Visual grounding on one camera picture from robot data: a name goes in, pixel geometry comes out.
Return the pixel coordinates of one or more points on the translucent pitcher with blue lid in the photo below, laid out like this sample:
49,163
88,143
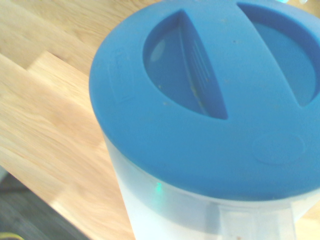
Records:
212,120

